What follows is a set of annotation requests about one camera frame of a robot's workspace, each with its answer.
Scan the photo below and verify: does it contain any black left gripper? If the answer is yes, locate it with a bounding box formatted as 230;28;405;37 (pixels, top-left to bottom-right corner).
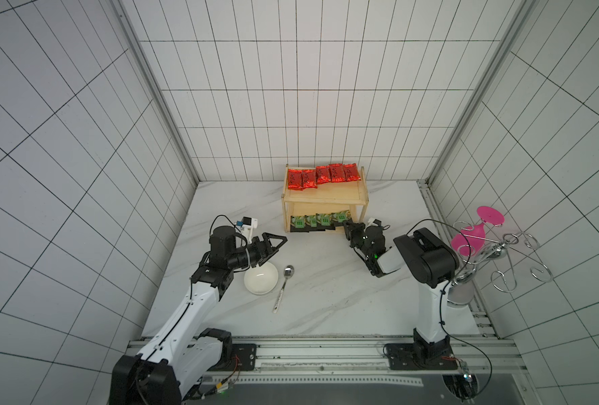
228;232;287;268

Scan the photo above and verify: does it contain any green tea bag four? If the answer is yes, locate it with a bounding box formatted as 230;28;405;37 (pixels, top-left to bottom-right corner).
331;210;352;229

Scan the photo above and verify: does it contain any green tea bag two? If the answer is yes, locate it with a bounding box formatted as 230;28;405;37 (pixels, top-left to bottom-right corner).
290;215;308;232

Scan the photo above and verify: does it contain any green tea bag three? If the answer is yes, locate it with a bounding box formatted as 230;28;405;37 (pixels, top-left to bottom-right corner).
316;214;335;231

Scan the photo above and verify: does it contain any red tea bag five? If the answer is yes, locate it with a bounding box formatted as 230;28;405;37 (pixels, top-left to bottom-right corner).
343;164;361;182

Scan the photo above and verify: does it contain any red tea bag four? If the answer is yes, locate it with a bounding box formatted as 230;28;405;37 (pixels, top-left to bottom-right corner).
328;164;347;183

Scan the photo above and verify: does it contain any red tea bag one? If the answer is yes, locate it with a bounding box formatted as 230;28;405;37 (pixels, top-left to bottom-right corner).
287;169;304;191

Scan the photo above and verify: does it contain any red tea bag three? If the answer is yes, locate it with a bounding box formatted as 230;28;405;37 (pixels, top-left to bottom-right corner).
316;165;332;185

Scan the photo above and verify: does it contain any red tea bag two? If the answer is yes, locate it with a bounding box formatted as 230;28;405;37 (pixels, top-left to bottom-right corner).
301;169;317;189

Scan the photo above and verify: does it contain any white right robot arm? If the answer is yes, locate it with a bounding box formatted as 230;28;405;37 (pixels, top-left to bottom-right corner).
343;219;460;366

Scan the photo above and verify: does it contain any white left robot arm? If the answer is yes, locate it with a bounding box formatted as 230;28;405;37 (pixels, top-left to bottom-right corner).
108;225;287;404

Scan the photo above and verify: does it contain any wooden two-tier shelf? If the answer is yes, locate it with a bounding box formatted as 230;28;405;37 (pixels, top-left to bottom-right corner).
281;165;370;233

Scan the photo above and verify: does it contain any white bowl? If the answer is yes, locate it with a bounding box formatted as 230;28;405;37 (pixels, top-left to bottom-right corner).
244;262;279;295

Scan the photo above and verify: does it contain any metal spoon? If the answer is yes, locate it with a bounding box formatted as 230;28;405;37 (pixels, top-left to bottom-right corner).
273;265;294;314

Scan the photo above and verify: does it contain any pink plastic spatula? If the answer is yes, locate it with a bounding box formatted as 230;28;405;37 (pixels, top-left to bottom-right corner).
451;206;505;258

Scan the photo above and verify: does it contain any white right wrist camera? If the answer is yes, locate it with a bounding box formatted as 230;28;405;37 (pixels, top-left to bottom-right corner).
367;218;385;231

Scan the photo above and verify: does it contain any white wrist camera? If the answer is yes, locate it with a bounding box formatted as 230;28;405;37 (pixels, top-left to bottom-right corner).
367;218;385;231
236;216;258;244

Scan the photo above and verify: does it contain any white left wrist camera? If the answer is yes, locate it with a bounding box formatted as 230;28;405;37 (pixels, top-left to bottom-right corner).
236;216;258;244

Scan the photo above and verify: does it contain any chrome wire cup rack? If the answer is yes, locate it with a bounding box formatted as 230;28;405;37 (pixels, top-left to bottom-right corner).
448;230;553;306

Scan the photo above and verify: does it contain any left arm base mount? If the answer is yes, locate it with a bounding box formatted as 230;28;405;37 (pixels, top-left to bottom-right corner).
188;328;257;372

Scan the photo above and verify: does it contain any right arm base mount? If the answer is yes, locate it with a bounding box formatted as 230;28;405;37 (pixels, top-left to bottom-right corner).
383;330;458;371

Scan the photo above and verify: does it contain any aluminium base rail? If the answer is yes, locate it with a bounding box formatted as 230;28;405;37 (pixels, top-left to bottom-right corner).
119;333;528;388

